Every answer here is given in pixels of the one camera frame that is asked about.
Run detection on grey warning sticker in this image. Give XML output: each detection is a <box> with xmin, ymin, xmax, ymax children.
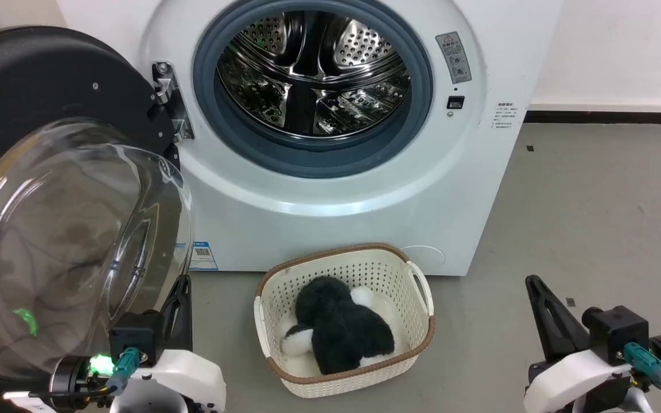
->
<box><xmin>436</xmin><ymin>32</ymin><xmax>472</xmax><ymax>85</ymax></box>

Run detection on round white filter cover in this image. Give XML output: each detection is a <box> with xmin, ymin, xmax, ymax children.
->
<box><xmin>402</xmin><ymin>246</ymin><xmax>447</xmax><ymax>275</ymax></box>

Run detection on small printed text label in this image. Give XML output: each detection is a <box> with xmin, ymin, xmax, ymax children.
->
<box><xmin>491</xmin><ymin>103</ymin><xmax>519</xmax><ymax>130</ymax></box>

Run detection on blue and white energy label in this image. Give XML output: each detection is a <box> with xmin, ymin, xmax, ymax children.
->
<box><xmin>189</xmin><ymin>241</ymin><xmax>219</xmax><ymax>271</ymax></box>

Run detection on black round glass washer door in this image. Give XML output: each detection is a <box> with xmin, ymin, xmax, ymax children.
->
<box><xmin>0</xmin><ymin>26</ymin><xmax>193</xmax><ymax>384</ymax></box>

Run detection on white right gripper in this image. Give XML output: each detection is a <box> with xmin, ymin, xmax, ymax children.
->
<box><xmin>524</xmin><ymin>275</ymin><xmax>635</xmax><ymax>413</ymax></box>

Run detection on black wall baseboard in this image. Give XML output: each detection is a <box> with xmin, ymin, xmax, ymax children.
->
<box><xmin>524</xmin><ymin>111</ymin><xmax>661</xmax><ymax>125</ymax></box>

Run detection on white front-load washing machine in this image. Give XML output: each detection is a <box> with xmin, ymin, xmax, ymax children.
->
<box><xmin>55</xmin><ymin>0</ymin><xmax>563</xmax><ymax>277</ymax></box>

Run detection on white plastic laundry basket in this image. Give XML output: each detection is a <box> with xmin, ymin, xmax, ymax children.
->
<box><xmin>253</xmin><ymin>243</ymin><xmax>436</xmax><ymax>399</ymax></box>

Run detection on black cable with teal plug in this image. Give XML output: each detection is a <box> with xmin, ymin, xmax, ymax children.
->
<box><xmin>26</xmin><ymin>346</ymin><xmax>141</xmax><ymax>400</ymax></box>
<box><xmin>623</xmin><ymin>342</ymin><xmax>661</xmax><ymax>413</ymax></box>

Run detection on black and white plush toy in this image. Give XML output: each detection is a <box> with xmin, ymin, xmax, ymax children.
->
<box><xmin>281</xmin><ymin>275</ymin><xmax>395</xmax><ymax>376</ymax></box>

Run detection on stainless steel washer drum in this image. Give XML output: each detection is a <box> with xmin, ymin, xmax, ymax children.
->
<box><xmin>216</xmin><ymin>10</ymin><xmax>413</xmax><ymax>138</ymax></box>

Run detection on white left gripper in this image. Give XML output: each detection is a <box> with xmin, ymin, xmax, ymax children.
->
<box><xmin>110</xmin><ymin>275</ymin><xmax>227</xmax><ymax>413</ymax></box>

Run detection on metal door hinge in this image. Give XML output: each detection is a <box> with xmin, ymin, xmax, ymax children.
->
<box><xmin>151</xmin><ymin>61</ymin><xmax>195</xmax><ymax>143</ymax></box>

